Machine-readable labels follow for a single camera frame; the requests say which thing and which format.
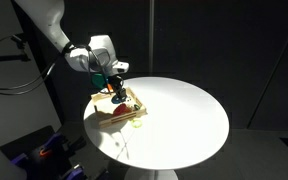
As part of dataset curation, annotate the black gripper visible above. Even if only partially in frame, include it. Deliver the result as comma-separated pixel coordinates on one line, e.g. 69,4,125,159
107,75,127,100

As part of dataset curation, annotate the blue ring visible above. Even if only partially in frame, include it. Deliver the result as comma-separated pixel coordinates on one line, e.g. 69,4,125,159
111,94,127,104

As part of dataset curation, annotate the wooden tray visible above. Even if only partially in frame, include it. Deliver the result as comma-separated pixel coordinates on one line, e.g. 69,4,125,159
90,86,149,130

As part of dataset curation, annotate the grey vertical background pole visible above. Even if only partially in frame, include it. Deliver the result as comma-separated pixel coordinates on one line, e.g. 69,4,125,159
148,0,156,77

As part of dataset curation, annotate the purple clamp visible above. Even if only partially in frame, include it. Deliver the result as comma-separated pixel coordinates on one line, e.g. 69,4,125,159
60,164,86,180
43,132,66,150

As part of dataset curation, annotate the black horizontal stand bar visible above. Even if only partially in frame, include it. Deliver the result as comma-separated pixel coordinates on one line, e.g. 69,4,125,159
0,54,31,64

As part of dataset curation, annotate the red ring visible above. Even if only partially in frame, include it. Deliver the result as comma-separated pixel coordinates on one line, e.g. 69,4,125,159
112,103,134,117

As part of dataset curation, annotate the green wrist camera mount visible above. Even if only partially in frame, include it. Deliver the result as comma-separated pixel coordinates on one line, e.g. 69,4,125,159
91,72,108,90

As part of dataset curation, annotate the yellow-green toothed ring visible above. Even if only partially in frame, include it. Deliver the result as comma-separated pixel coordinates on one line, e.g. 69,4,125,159
130,118,144,129

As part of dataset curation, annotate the black camera stand pole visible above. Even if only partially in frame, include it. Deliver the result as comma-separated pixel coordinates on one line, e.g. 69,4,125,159
27,31,66,129

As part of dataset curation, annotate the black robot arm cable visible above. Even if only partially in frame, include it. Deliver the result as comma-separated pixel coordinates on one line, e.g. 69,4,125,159
0,43,100,97

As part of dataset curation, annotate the white table pedestal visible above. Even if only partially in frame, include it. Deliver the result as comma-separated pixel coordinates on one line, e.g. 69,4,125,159
123,166,179,180

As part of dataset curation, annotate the orange clamp handle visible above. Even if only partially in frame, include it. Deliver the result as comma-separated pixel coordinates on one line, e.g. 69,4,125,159
38,148,54,158

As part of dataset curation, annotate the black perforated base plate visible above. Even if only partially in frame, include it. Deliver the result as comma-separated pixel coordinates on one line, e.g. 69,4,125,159
0,124,97,180

